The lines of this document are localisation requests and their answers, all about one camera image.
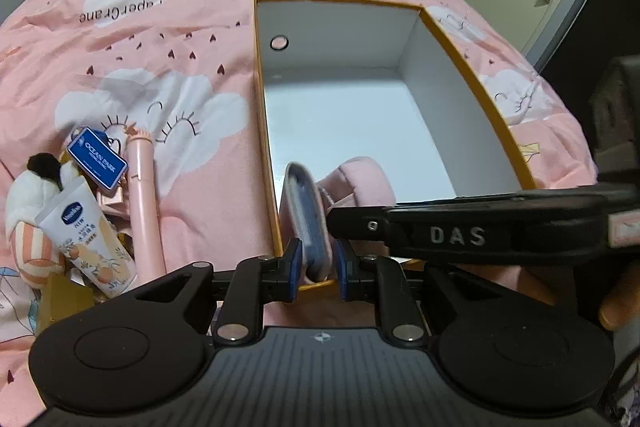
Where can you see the orange cardboard box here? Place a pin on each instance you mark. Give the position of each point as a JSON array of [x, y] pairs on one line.
[[350, 122]]

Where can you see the person's right hand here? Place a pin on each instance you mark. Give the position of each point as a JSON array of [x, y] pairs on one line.
[[616, 312]]

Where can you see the white hand cream tube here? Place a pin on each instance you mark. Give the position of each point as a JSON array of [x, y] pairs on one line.
[[85, 247]]

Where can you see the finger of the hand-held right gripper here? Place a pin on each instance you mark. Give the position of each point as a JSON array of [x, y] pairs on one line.
[[460, 232]]

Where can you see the white plush toy striped body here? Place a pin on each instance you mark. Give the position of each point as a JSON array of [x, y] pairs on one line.
[[27, 207]]

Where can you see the pink cloud printed blanket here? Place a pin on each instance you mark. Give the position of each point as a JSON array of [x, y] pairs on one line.
[[165, 57]]

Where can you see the small rose gold box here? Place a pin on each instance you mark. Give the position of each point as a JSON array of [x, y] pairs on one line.
[[112, 201]]

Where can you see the pink and blue wallet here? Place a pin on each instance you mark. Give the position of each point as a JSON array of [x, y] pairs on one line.
[[305, 217]]

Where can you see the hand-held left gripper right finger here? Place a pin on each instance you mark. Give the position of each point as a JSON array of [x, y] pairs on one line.
[[343, 274]]

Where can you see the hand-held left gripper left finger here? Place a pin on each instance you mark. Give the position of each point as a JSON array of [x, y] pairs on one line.
[[295, 272]]

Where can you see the pink stick tube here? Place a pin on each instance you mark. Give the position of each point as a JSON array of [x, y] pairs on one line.
[[142, 207]]

